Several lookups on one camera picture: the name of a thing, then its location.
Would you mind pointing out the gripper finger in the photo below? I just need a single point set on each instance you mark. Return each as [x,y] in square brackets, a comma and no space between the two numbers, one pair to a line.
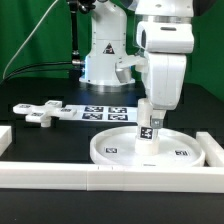
[157,119]

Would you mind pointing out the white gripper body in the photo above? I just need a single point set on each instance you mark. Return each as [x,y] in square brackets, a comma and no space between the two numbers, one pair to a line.
[162,75]

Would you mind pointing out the white round table top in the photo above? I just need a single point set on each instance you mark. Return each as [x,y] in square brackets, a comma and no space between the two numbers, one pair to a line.
[131,146]

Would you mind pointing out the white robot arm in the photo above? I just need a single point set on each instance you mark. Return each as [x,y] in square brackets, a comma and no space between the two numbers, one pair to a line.
[109,34]

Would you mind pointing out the white right fence bar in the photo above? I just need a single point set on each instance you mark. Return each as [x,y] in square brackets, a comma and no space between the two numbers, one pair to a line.
[214,153]

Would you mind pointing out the white fence bar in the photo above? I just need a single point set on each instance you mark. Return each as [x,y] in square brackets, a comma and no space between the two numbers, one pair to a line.
[5,138]
[90,177]
[214,153]

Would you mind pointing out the white marker sheet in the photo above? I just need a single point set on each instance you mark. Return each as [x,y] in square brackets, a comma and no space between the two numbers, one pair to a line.
[104,113]

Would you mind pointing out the white cross-shaped table base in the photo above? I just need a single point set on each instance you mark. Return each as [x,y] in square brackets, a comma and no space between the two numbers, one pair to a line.
[43,114]

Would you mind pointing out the white front fence bar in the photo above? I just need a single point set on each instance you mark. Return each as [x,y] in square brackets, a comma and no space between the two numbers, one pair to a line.
[90,177]

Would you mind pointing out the white left fence bar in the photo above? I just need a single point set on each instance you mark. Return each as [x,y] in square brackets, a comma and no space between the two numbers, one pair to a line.
[5,138]

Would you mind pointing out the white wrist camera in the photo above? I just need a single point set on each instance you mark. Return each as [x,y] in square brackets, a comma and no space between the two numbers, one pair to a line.
[165,37]

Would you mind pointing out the black camera stand pole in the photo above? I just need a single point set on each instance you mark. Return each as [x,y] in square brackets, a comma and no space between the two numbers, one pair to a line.
[76,62]

